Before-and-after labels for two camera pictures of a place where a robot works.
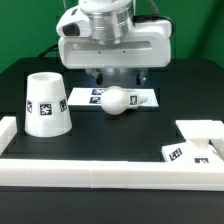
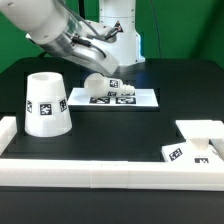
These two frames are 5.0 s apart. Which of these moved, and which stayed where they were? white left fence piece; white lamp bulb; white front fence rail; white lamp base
Moved: white lamp bulb
Stayed: white lamp base; white front fence rail; white left fence piece
